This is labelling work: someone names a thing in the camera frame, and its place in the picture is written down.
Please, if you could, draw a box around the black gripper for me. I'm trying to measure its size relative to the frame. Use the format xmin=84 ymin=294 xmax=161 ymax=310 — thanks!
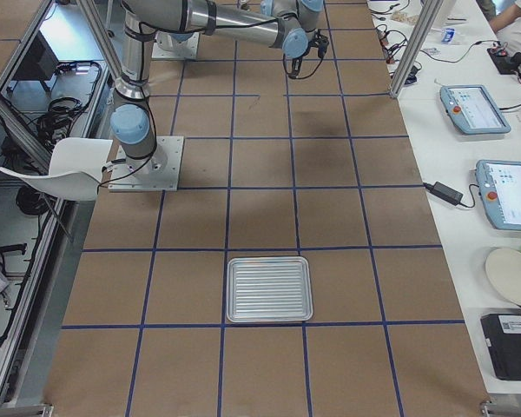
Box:
xmin=308 ymin=30 xmax=329 ymax=57

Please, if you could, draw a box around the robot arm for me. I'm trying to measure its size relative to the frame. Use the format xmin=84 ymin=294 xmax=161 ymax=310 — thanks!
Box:
xmin=110 ymin=1 xmax=328 ymax=171

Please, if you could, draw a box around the silver ribbed metal tray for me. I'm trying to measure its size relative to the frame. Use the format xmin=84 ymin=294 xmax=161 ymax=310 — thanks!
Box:
xmin=226 ymin=255 xmax=313 ymax=323

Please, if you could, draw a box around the bag of small parts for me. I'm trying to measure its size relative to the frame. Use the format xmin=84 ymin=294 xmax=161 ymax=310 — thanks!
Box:
xmin=391 ymin=10 xmax=419 ymax=26

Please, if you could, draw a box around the far blue teach pendant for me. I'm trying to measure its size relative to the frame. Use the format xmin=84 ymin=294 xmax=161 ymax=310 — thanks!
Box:
xmin=439 ymin=84 xmax=511 ymax=136

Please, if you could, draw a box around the blue teach pendant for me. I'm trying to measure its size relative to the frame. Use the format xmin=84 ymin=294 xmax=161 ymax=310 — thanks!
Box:
xmin=475 ymin=160 xmax=521 ymax=231
xmin=439 ymin=84 xmax=511 ymax=136

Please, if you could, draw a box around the black power adapter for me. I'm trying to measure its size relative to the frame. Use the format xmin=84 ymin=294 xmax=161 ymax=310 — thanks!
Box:
xmin=424 ymin=182 xmax=463 ymax=206

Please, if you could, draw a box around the near blue teach pendant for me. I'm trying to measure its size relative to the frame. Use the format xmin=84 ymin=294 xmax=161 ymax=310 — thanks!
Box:
xmin=475 ymin=160 xmax=521 ymax=231

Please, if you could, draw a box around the white plastic chair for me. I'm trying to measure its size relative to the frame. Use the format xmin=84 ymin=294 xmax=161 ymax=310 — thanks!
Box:
xmin=0 ymin=137 xmax=113 ymax=202

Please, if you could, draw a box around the black monitor under table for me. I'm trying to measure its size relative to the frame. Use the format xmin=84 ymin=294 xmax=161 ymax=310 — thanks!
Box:
xmin=13 ymin=31 xmax=59 ymax=92

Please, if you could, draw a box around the white round plate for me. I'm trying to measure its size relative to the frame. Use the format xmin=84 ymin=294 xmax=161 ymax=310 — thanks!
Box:
xmin=485 ymin=248 xmax=521 ymax=307

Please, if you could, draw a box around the black flat box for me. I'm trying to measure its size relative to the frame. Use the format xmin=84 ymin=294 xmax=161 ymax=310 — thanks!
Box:
xmin=480 ymin=314 xmax=521 ymax=381

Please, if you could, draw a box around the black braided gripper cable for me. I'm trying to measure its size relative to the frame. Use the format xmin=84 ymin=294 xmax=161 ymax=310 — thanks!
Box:
xmin=282 ymin=30 xmax=326 ymax=80

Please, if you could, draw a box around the aluminium frame column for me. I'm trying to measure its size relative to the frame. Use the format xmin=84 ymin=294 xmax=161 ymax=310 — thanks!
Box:
xmin=389 ymin=0 xmax=443 ymax=98

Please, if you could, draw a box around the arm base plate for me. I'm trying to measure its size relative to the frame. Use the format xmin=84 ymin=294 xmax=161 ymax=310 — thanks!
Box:
xmin=152 ymin=31 xmax=200 ymax=61
xmin=107 ymin=136 xmax=184 ymax=192

